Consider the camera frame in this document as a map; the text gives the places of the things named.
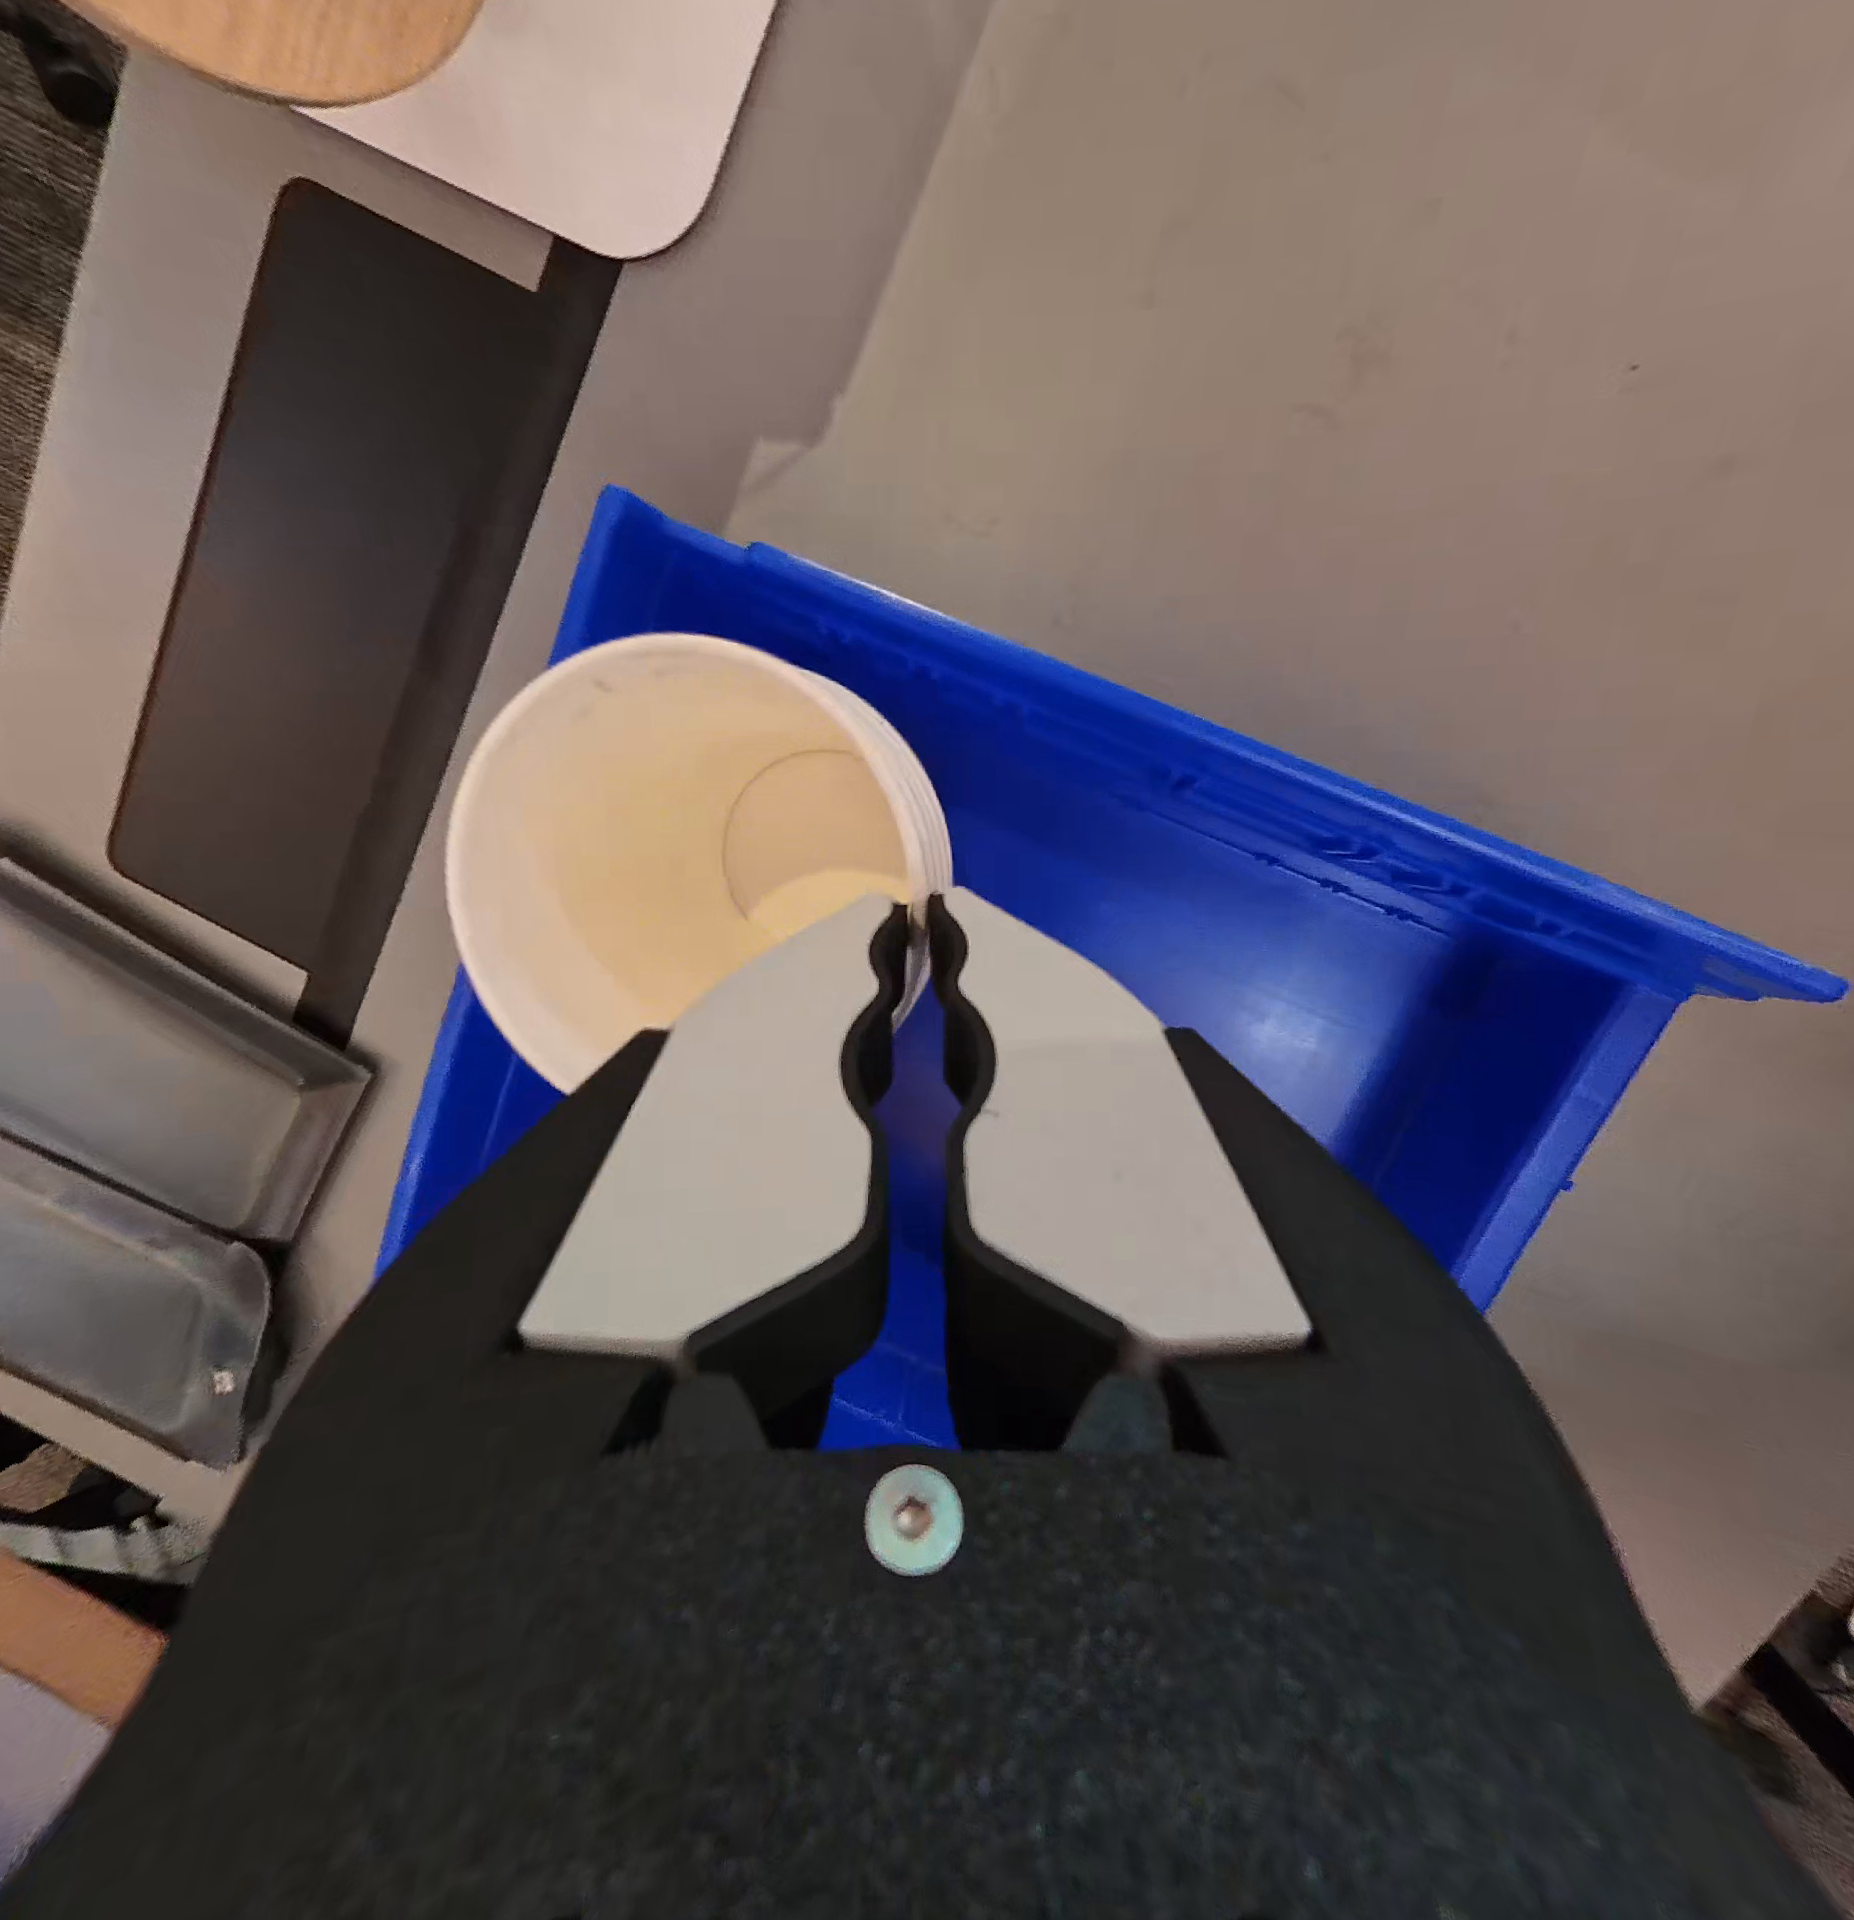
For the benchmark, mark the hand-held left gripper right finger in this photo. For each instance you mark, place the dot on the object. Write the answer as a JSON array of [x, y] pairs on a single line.
[[1122, 1171]]

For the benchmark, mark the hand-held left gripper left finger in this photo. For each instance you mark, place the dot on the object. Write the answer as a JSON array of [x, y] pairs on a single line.
[[717, 1171]]

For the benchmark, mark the blue plastic bin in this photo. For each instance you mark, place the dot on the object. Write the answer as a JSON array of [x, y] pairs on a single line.
[[1243, 961]]

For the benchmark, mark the white paper cup green band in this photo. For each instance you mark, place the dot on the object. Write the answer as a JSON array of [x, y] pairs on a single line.
[[613, 841]]

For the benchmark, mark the grey metal tray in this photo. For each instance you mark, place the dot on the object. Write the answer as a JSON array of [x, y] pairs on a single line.
[[119, 1020], [86, 1290]]

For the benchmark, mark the wooden desk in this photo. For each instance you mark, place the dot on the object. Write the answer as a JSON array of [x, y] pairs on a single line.
[[42, 1626]]

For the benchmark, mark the white board stand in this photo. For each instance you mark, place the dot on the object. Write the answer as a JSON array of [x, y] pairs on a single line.
[[568, 105]]

